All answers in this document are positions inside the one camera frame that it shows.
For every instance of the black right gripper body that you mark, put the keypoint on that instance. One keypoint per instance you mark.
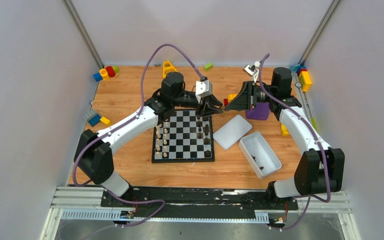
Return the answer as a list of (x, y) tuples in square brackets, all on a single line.
[(259, 97)]

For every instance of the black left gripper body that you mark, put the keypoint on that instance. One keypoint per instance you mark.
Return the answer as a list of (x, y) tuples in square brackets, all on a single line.
[(202, 102)]

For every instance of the brown chess piece long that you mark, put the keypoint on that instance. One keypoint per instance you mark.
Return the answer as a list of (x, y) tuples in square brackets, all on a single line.
[(206, 129)]

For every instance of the black white chess board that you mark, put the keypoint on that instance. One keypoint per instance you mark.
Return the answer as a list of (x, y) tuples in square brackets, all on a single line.
[(181, 139)]

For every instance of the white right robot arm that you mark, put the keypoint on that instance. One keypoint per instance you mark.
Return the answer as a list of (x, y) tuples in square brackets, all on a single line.
[(321, 167)]

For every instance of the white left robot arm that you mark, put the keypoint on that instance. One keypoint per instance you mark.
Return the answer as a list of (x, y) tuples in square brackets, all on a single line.
[(95, 150)]

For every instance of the toy car blue wheels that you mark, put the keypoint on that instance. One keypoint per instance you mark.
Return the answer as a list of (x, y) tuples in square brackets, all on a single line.
[(229, 98)]

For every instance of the purple toy stand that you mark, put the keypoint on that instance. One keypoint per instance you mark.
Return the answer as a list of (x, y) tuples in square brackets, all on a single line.
[(261, 112)]

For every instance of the yellow lego brick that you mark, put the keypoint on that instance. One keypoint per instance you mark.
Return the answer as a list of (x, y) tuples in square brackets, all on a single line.
[(305, 80)]

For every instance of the yellow triangle toy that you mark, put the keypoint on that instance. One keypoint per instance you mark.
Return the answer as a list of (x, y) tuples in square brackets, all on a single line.
[(167, 67)]

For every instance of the green block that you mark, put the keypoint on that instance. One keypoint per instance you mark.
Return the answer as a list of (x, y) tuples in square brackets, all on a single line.
[(208, 66)]

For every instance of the yellow curved block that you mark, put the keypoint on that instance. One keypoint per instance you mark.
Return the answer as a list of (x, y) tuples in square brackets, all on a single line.
[(284, 130)]

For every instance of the white tin box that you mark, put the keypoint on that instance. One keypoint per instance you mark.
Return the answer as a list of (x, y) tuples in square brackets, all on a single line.
[(259, 154)]

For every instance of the green lego brick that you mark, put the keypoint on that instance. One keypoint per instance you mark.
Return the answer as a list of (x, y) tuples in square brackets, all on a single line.
[(116, 69)]

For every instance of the red cylinder block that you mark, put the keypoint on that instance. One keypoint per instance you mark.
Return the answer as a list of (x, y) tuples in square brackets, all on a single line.
[(110, 71)]

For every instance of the yellow cylinder block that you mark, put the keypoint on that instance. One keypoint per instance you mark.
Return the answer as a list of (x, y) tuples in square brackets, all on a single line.
[(104, 74)]

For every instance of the yellow block left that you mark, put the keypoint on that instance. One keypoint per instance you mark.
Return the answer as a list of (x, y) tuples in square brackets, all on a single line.
[(105, 121)]

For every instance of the blue cube block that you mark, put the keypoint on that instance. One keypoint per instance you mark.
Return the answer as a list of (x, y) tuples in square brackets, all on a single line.
[(97, 77)]

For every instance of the blue grey lego bricks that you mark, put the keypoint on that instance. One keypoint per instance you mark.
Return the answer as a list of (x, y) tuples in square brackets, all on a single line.
[(92, 117)]

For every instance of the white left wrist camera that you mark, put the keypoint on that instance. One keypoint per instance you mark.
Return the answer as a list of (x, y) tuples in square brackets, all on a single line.
[(203, 89)]

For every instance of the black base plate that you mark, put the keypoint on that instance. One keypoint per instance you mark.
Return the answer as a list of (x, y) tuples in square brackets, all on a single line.
[(251, 198)]

